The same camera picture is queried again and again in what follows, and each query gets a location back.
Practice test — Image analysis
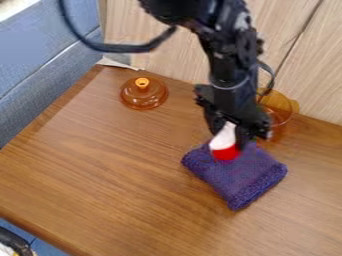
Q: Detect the red and white toy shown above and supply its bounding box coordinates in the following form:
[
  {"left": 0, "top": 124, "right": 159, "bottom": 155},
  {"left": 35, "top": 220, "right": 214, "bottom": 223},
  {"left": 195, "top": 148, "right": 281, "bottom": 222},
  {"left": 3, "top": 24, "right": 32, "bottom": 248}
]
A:
[{"left": 207, "top": 120, "right": 244, "bottom": 162}]

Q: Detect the orange pot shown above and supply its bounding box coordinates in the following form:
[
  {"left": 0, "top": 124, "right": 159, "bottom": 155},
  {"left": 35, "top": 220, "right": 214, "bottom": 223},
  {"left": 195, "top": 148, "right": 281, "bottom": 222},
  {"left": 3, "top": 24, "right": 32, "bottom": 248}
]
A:
[{"left": 255, "top": 87, "right": 301, "bottom": 135}]

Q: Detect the purple cloth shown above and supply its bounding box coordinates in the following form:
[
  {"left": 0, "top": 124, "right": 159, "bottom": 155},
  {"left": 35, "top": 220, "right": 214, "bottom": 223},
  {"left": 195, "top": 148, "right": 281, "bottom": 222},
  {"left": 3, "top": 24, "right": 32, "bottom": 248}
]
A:
[{"left": 180, "top": 141, "right": 290, "bottom": 212}]

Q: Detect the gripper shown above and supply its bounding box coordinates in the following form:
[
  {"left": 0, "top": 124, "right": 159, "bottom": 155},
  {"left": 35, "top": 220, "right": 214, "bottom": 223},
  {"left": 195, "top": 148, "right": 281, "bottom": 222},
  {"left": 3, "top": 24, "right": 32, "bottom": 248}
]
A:
[{"left": 192, "top": 79, "right": 276, "bottom": 152}]

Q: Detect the black cable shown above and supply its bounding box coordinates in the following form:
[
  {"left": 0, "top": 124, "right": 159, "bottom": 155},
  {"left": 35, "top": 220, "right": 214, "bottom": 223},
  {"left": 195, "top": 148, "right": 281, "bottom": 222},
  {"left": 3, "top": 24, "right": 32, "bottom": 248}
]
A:
[{"left": 57, "top": 0, "right": 180, "bottom": 55}]

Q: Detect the orange lid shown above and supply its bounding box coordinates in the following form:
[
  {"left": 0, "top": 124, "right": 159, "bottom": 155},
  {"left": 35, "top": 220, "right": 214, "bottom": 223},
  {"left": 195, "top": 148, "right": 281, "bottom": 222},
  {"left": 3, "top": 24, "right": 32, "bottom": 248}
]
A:
[{"left": 117, "top": 76, "right": 170, "bottom": 111}]

